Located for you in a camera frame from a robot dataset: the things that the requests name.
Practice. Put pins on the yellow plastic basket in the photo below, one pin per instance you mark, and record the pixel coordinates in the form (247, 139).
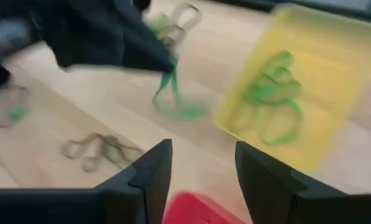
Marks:
(328, 62)

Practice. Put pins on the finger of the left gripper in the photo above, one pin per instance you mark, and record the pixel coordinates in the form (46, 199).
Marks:
(142, 40)
(135, 54)

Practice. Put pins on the red plastic basket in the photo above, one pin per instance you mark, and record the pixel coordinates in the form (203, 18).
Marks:
(198, 211)

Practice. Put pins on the green rubber band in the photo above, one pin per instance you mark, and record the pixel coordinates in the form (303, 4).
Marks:
(110, 152)
(297, 115)
(19, 112)
(282, 60)
(179, 113)
(160, 25)
(275, 90)

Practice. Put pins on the centre rubber band pile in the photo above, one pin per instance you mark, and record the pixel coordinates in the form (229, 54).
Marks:
(129, 152)
(70, 147)

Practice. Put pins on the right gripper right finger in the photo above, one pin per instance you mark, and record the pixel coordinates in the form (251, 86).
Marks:
(266, 193)

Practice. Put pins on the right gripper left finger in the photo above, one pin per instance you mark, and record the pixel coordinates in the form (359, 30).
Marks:
(151, 189)

